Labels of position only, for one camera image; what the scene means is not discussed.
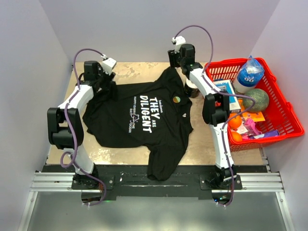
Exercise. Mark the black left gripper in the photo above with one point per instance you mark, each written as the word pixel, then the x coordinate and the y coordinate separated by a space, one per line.
pixel 109 79

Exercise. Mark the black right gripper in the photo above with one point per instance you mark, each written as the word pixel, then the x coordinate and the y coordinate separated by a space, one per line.
pixel 172 56

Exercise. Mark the black printed t-shirt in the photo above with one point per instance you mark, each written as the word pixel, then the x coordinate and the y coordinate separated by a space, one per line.
pixel 144 114

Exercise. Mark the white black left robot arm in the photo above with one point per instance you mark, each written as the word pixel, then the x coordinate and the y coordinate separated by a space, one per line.
pixel 65 130

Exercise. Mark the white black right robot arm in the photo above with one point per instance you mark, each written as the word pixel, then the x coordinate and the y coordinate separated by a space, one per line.
pixel 216 110

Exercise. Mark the blue white box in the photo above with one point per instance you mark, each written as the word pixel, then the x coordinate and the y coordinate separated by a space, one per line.
pixel 227 87

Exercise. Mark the orange fruit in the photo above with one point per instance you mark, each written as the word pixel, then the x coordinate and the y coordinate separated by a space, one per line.
pixel 236 136
pixel 235 122

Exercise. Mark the green melon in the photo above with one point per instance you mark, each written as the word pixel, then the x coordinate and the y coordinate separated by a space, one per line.
pixel 260 98

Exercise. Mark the orange card packet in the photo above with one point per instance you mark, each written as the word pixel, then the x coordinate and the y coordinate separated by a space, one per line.
pixel 256 117

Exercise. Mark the pink plastic toy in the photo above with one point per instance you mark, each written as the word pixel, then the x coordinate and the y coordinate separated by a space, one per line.
pixel 247 129

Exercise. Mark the red plastic basket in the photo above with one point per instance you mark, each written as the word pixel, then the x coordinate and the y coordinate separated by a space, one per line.
pixel 279 115

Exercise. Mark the purple tube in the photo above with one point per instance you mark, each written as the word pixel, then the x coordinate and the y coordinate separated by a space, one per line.
pixel 268 134

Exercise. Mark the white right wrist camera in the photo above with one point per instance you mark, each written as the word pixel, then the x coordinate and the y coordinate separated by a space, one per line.
pixel 178 42

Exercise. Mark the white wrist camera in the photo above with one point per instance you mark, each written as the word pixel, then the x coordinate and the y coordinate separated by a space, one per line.
pixel 178 42
pixel 108 64

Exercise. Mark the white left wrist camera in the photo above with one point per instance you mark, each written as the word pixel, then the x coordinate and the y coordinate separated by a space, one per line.
pixel 108 64

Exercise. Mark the black mounting base plate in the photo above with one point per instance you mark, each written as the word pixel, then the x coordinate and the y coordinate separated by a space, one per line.
pixel 132 180

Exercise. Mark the aluminium rail frame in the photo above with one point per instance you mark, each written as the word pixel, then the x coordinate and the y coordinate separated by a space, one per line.
pixel 250 179

